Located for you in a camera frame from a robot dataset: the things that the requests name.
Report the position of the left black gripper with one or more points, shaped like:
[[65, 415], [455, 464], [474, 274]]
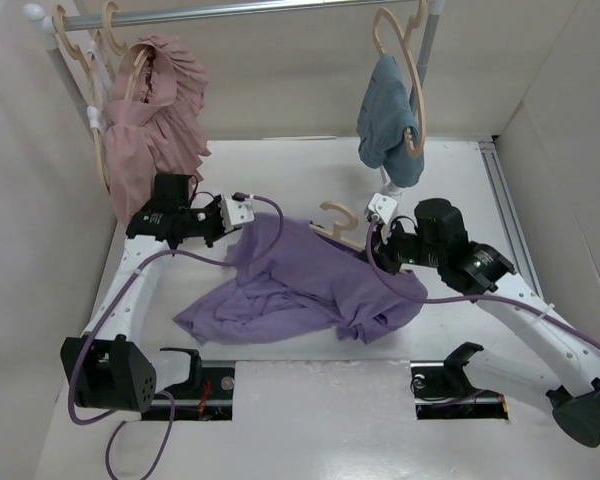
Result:
[[216, 206]]

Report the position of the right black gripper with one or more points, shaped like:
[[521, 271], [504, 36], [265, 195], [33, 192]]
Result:
[[382, 246]]

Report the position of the purple t shirt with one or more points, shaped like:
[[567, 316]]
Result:
[[290, 282]]

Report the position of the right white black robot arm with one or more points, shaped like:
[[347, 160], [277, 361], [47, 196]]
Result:
[[566, 384]]

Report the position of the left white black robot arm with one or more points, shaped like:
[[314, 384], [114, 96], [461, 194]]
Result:
[[105, 366]]

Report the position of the wooden hanger with pink dress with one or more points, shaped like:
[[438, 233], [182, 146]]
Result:
[[138, 80]]

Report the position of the wooden hanger with blue garment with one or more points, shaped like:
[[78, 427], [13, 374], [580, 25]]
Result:
[[414, 146]]

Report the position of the pink dress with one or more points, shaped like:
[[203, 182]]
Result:
[[161, 136]]

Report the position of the blue garment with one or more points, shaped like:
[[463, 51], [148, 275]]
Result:
[[384, 117]]

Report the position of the white clothes rack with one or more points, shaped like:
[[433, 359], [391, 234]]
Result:
[[421, 41]]

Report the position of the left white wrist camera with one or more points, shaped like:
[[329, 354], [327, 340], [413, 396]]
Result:
[[235, 213]]

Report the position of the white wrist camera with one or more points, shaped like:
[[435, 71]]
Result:
[[235, 213], [381, 209]]

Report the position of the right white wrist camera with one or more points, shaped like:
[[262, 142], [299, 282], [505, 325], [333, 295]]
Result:
[[381, 209]]

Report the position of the aluminium rail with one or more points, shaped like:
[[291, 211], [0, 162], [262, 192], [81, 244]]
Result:
[[520, 253]]

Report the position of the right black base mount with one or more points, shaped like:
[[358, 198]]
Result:
[[442, 390]]

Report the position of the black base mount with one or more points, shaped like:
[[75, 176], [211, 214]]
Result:
[[203, 390], [442, 390]]

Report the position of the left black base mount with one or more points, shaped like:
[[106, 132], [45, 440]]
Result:
[[203, 390]]

